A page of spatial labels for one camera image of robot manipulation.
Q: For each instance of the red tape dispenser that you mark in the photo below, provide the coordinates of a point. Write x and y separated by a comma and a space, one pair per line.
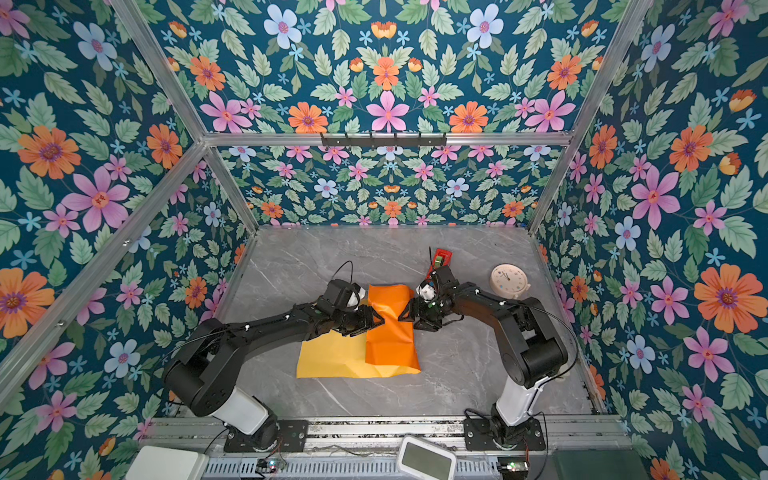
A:
440, 258

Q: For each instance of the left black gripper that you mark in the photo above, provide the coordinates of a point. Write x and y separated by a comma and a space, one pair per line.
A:
367, 320

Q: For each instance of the black hook rail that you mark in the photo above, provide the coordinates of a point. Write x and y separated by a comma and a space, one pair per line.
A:
371, 140

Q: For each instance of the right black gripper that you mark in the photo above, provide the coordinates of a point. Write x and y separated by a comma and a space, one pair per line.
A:
417, 308

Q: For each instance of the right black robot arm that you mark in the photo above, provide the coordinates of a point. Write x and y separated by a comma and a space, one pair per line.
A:
531, 350

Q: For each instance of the white timer display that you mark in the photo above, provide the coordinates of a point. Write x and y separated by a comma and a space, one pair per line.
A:
421, 459

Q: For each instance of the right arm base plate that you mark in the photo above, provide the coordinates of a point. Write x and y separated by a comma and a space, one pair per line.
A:
486, 434

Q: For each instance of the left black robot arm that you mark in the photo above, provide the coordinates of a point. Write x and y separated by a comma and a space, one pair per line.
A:
204, 371

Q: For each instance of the pink round alarm clock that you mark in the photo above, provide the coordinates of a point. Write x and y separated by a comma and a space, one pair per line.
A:
509, 281

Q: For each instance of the yellow orange wrapping paper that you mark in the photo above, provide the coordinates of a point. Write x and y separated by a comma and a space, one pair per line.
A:
384, 352

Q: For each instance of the green mat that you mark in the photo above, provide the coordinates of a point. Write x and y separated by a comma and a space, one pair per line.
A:
599, 464

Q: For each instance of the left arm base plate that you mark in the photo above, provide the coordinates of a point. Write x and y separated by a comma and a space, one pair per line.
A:
286, 436

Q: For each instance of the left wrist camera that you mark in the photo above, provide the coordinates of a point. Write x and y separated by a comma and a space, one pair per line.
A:
344, 294

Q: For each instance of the white box device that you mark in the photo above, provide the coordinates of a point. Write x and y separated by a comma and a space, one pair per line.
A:
159, 463

